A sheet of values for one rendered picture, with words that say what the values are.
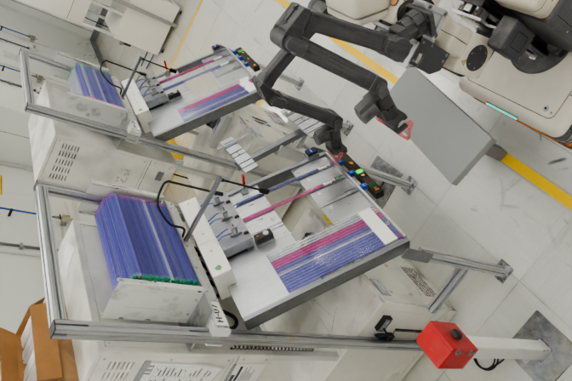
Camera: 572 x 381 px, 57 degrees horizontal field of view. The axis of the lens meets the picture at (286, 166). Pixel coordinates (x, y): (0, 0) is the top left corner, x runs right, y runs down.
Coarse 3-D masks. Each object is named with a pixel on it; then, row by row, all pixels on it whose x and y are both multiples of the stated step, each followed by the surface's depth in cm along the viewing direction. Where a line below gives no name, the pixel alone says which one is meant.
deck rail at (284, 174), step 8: (304, 160) 254; (312, 160) 254; (288, 168) 251; (272, 176) 249; (280, 176) 251; (288, 176) 253; (248, 184) 247; (256, 184) 247; (264, 184) 249; (272, 184) 251; (232, 192) 244
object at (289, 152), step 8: (280, 152) 270; (288, 152) 273; (296, 152) 275; (304, 152) 279; (296, 160) 278; (376, 160) 326; (344, 168) 297; (376, 168) 324; (384, 168) 320; (392, 168) 314; (400, 176) 308; (384, 184) 317; (384, 192) 315; (376, 200) 318; (384, 200) 314
